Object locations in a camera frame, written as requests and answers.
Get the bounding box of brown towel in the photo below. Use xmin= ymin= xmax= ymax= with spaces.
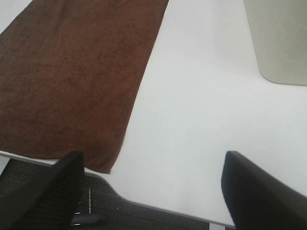
xmin=0 ymin=0 xmax=168 ymax=173

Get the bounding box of beige fabric storage box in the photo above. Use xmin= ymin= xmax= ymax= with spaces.
xmin=244 ymin=0 xmax=307 ymax=85

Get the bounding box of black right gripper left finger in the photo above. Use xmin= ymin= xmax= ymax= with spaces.
xmin=0 ymin=151 xmax=84 ymax=230

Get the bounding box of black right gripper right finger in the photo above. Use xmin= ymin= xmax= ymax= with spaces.
xmin=221 ymin=151 xmax=307 ymax=230

